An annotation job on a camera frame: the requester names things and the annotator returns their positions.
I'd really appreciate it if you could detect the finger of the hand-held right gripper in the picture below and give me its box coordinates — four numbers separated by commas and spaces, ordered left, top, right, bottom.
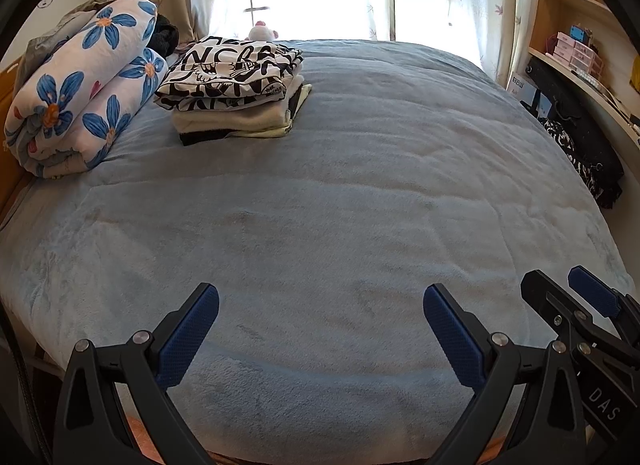
567, 266, 640, 342
520, 270, 601, 347

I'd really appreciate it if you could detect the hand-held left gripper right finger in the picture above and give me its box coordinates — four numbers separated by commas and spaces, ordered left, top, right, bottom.
422, 283, 586, 465

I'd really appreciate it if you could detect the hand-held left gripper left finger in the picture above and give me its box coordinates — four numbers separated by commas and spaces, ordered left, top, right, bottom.
51, 282, 221, 465

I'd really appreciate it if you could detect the black white printed hooded jacket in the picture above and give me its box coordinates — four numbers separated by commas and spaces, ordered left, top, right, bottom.
154, 37, 304, 112

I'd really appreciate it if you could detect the black white patterned cloth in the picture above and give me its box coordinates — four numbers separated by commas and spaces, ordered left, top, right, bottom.
542, 117, 603, 200

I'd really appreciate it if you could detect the black cloth bag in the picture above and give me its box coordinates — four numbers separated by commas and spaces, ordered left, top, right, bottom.
525, 56, 626, 210

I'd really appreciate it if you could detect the blue-grey bed blanket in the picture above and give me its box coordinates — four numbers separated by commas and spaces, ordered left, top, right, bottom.
0, 39, 638, 456

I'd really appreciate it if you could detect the black folded garment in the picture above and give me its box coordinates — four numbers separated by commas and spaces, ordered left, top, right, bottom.
179, 127, 241, 147

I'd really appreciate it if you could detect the white printed box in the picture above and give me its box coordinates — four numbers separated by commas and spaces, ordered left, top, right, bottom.
506, 71, 541, 110

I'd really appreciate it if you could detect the cream folded sweater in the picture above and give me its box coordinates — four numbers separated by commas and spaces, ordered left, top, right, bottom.
172, 74, 306, 134

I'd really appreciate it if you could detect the stack of pink boxes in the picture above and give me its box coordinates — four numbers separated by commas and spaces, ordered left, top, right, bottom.
545, 31, 606, 80

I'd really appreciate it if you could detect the pale yellow folded garment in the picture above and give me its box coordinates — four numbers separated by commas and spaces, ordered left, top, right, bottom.
240, 84, 313, 138

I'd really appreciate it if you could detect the blue floral quilt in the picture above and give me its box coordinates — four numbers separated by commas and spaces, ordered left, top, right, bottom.
4, 0, 170, 178

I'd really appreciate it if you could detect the wooden bookshelf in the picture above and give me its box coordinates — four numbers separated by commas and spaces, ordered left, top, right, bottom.
525, 0, 640, 156

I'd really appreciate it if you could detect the black crumpled cloth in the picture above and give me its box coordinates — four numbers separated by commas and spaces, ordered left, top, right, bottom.
150, 14, 180, 56

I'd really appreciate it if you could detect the white pink plush toy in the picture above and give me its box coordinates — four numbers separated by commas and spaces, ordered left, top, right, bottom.
248, 21, 281, 42

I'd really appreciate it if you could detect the grey cloth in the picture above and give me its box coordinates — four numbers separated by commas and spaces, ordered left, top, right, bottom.
15, 0, 136, 90

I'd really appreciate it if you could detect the wooden bed frame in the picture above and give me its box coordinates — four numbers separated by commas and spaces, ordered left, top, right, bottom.
0, 57, 37, 226

